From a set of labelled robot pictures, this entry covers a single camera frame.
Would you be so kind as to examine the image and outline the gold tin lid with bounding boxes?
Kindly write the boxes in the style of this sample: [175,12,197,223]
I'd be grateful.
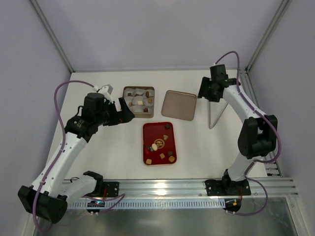
[161,90,197,121]

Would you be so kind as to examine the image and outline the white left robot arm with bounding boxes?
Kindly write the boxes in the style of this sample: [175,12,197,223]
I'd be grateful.
[18,92,135,224]

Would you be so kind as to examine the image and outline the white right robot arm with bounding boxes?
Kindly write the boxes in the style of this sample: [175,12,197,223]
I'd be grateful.
[197,64,278,196]

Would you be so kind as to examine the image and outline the white round spiral chocolate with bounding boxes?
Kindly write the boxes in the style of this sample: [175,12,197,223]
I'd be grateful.
[152,143,158,151]

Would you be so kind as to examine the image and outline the gold shell chocolate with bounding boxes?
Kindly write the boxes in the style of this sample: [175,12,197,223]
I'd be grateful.
[168,156,175,163]

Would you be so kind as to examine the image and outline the gold tin box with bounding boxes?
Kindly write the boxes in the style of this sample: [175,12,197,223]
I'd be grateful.
[123,86,155,118]

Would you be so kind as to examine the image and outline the red lacquer tray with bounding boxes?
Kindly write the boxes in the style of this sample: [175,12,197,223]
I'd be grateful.
[142,121,177,166]

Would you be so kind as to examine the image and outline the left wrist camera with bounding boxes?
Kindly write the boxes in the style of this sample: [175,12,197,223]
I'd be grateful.
[93,84,113,95]

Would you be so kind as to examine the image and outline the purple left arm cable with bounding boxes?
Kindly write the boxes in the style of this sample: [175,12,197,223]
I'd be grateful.
[33,80,126,233]

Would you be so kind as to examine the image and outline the slotted cable duct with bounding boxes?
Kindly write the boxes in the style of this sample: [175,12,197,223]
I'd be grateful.
[68,198,225,210]

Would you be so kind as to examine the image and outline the right side aluminium rail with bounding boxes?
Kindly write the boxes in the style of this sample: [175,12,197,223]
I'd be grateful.
[239,70,282,177]

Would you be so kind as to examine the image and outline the aluminium rail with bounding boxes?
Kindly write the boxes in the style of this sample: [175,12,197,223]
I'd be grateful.
[239,70,282,177]
[57,177,298,197]

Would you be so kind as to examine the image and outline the aluminium front rail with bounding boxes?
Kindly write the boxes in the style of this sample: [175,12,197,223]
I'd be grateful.
[57,177,298,197]

